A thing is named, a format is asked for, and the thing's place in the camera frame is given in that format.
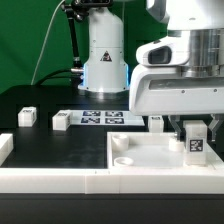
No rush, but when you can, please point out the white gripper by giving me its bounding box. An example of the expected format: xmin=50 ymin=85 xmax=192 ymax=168
xmin=129 ymin=39 xmax=224 ymax=142

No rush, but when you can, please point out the white square tabletop tray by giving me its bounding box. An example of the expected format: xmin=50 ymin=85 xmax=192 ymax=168
xmin=107 ymin=132 xmax=220 ymax=169

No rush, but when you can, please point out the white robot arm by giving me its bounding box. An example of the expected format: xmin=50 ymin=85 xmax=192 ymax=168
xmin=79 ymin=0 xmax=224 ymax=130

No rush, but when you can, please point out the white marker sheet with tags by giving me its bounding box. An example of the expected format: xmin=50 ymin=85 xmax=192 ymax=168
xmin=71 ymin=110 xmax=144 ymax=126

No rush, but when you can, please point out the white U-shaped fence wall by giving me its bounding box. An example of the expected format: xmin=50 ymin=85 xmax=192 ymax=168
xmin=0 ymin=134 xmax=224 ymax=194

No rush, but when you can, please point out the black cable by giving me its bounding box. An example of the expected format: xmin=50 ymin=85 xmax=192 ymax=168
xmin=34 ymin=68 xmax=84 ymax=87

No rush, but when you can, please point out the white cable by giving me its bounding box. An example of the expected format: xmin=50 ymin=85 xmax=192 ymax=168
xmin=30 ymin=0 xmax=65 ymax=86

